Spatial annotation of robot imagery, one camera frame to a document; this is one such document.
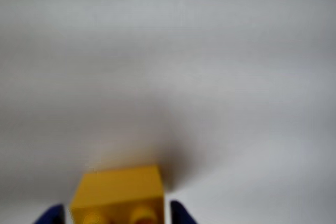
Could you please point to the yellow 2x2 block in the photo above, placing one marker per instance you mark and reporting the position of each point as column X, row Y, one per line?
column 119, row 195

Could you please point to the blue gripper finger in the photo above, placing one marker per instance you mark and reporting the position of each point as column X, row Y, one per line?
column 51, row 216
column 182, row 214

